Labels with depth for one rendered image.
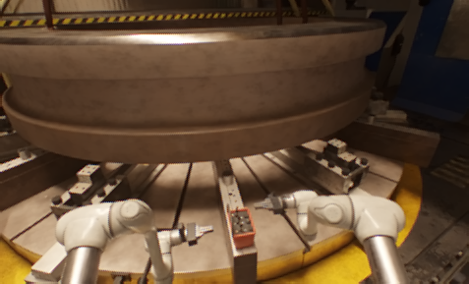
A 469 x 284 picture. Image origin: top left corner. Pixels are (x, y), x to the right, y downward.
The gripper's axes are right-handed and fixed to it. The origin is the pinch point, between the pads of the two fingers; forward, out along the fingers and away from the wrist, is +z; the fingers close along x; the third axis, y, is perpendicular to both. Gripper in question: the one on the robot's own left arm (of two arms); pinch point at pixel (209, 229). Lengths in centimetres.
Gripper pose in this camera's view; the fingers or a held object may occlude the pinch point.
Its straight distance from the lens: 152.4
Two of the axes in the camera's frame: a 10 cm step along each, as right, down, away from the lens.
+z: 9.7, -2.1, 0.9
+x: 1.8, 4.6, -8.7
